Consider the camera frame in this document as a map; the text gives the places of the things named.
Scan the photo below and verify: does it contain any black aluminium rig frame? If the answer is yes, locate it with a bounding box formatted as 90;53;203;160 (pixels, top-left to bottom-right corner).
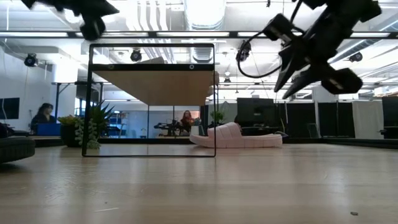
0;30;398;149

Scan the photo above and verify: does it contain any white vase with flowers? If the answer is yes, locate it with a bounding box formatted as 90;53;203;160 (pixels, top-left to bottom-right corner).
190;117;201;136

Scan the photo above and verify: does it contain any pink rubber slide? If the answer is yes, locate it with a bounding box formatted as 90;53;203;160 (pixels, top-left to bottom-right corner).
189;121;283;149

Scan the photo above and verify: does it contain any black computer monitor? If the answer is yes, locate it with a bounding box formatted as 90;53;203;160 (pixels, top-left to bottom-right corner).
236;97;276;123

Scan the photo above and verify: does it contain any person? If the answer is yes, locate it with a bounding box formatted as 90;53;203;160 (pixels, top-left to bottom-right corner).
30;103;57;132
179;110;196;131

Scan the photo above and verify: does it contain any green background plant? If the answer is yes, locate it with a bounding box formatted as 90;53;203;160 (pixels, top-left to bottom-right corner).
210;110;225;125

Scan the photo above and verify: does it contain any black partition panel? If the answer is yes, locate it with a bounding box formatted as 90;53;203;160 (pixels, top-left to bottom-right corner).
276;101;355;139
381;96;398;139

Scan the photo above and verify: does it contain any black wall screen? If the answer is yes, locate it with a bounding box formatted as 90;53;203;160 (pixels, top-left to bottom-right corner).
0;97;20;120

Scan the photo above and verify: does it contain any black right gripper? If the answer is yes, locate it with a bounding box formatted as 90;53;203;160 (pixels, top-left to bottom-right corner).
264;13;363;100

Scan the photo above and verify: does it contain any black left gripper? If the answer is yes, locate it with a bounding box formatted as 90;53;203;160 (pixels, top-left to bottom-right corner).
21;0;121;41

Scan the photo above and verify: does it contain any potted green succulent plant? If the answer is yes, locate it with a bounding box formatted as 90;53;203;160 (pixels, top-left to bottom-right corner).
57;100;116;150

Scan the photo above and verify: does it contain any white curtain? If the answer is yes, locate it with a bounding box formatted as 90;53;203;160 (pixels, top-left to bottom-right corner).
352;100;385;139

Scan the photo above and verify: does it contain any blue storage bin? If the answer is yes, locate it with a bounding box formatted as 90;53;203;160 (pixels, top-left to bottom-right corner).
36;123;62;137

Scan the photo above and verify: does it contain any wooden shelf black metal frame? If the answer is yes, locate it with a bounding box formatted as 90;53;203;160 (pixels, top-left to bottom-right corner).
81;43;217;158

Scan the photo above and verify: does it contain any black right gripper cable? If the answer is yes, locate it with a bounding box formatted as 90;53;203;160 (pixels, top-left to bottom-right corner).
237;0;304;79

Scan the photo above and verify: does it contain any black rubber slide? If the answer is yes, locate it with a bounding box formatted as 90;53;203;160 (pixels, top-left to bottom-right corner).
0;122;36;165

